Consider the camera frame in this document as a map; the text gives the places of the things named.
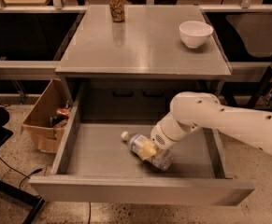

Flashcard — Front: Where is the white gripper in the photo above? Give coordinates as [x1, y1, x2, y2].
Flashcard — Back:
[137, 121, 181, 161]

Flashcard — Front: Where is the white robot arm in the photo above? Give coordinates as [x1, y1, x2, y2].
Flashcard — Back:
[150, 91, 272, 156]

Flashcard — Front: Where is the grey open top drawer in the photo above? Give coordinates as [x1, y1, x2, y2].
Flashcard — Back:
[30, 83, 254, 206]

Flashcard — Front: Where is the red snack package in box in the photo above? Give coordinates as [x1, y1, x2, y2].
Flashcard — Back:
[50, 108, 71, 128]

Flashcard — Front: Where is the grey cabinet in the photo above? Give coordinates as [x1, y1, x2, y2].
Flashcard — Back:
[56, 5, 231, 113]

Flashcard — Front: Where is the cardboard box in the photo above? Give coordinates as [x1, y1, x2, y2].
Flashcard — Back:
[22, 79, 71, 153]

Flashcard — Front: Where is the white ceramic bowl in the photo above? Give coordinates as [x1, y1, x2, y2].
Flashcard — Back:
[179, 21, 213, 49]

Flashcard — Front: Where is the brown patterned can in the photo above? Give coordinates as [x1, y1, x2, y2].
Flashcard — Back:
[109, 0, 125, 22]

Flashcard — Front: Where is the black floor cable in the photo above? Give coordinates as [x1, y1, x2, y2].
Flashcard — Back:
[0, 152, 48, 189]

